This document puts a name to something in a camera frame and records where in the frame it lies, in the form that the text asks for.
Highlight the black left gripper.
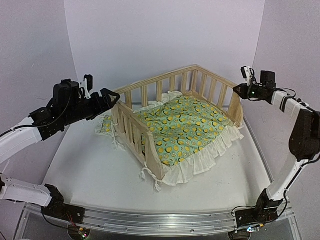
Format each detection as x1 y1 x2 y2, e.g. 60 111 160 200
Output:
61 87 120 126

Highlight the wooden pet bed frame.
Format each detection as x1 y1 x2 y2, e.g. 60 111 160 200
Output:
111 65 244 186

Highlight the lemon print bed cushion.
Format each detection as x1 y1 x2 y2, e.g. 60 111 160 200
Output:
123 91 244 192

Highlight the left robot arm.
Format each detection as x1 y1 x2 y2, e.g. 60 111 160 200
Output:
0 75 121 219

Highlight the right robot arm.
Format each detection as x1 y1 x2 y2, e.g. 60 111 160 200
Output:
231 66 320 230

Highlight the small lemon print pillow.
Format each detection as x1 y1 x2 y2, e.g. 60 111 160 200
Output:
94 115 114 136

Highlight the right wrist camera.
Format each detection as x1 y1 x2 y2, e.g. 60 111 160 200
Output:
240 66 255 87

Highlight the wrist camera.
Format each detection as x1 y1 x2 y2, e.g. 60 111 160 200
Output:
79 74 93 99
240 66 255 87

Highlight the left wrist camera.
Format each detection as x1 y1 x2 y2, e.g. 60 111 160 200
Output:
79 74 93 99

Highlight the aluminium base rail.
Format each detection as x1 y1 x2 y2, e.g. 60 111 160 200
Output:
13 202 302 240

